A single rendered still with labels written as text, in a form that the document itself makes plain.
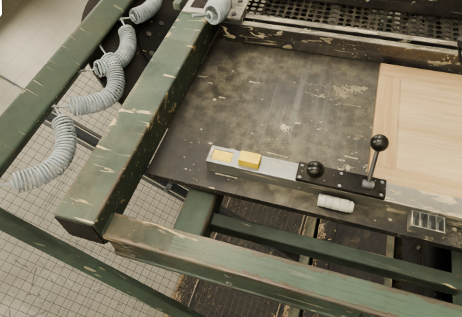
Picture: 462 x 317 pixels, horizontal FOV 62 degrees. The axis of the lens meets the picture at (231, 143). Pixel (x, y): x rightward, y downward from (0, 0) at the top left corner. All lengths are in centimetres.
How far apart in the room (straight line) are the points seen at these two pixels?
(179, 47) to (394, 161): 66
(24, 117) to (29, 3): 523
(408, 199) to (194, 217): 49
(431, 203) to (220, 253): 47
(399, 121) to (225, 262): 60
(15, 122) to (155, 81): 50
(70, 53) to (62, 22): 492
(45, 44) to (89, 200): 540
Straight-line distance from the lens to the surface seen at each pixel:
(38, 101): 142
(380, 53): 127
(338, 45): 126
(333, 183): 91
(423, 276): 99
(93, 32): 162
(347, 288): 82
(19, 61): 605
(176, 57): 113
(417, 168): 104
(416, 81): 124
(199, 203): 98
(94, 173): 92
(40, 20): 641
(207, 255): 83
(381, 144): 87
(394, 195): 94
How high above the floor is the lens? 192
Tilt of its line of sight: 16 degrees down
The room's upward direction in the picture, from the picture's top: 57 degrees counter-clockwise
